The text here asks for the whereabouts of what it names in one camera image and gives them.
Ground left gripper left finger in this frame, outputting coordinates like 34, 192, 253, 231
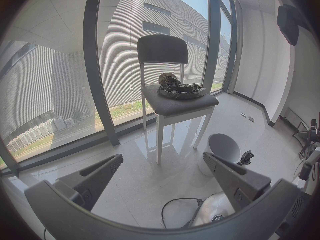
54, 153, 124, 212

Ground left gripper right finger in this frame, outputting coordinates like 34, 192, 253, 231
203, 152, 272, 212

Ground black plastic bag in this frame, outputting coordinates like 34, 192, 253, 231
157, 72, 207, 100

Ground crumpled black plastic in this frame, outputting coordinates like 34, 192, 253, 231
237, 150, 254, 166

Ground white trash bin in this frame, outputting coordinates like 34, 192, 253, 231
198, 133, 242, 177

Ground black metal rack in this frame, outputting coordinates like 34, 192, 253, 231
292, 121, 312, 157

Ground grey and white chair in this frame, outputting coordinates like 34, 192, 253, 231
137, 34, 219, 164

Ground window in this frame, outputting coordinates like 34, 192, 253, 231
0, 0, 238, 177

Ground black cable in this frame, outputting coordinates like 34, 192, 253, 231
161, 198, 203, 229

